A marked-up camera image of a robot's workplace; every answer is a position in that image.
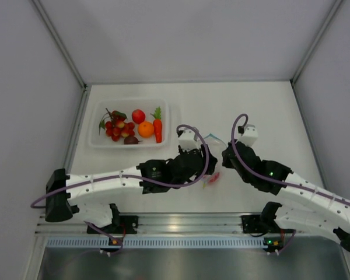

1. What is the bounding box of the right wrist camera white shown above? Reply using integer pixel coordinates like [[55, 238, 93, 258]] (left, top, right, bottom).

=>
[[238, 124, 258, 148]]

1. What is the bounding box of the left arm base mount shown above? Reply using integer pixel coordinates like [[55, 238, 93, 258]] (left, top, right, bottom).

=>
[[100, 215, 138, 235]]

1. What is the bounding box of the white slotted cable duct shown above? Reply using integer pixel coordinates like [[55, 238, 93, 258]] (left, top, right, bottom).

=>
[[47, 236, 280, 249]]

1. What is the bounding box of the aluminium rail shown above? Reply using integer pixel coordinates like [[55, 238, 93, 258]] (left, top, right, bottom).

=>
[[34, 212, 350, 236]]

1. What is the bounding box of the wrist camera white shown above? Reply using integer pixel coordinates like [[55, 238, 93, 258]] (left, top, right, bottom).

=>
[[238, 124, 258, 148], [177, 128, 201, 152]]

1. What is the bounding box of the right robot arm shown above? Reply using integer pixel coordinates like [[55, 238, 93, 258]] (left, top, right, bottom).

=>
[[222, 142, 350, 252]]

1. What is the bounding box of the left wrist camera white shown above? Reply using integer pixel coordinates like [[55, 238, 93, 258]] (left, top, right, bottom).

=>
[[177, 128, 201, 152]]

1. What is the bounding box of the clear zip top bag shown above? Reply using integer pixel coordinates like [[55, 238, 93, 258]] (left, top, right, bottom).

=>
[[202, 134, 227, 188]]

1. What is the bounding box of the fake orange carrot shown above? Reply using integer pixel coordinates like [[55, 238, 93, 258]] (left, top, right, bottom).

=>
[[152, 107, 163, 144]]

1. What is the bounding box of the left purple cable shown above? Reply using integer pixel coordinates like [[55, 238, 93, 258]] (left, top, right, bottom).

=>
[[30, 124, 209, 254]]

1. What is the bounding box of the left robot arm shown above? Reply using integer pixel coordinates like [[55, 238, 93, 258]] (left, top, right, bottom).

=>
[[45, 145, 218, 233]]

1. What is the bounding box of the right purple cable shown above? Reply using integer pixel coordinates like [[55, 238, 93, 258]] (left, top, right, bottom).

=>
[[232, 114, 350, 212]]

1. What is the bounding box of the dark red fake plum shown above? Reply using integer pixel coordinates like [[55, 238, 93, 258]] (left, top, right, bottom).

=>
[[124, 135, 142, 145]]

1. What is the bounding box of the fake red apple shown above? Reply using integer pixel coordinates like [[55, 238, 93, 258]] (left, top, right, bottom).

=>
[[131, 109, 146, 124]]

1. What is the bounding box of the white plastic basket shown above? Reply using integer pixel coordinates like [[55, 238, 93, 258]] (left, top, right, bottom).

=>
[[88, 97, 170, 149]]

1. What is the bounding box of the fake red cherry bunch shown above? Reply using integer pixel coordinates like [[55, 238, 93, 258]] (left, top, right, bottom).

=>
[[98, 108, 135, 142]]

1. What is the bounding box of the fake orange fruit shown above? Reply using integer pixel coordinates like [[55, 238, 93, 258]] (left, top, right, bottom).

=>
[[137, 121, 155, 138]]

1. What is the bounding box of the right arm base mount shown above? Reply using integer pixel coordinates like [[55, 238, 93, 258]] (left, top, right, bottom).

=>
[[241, 214, 266, 234]]

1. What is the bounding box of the purple cable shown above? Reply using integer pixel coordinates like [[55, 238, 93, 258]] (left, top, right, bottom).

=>
[[232, 114, 350, 212], [30, 124, 209, 254]]

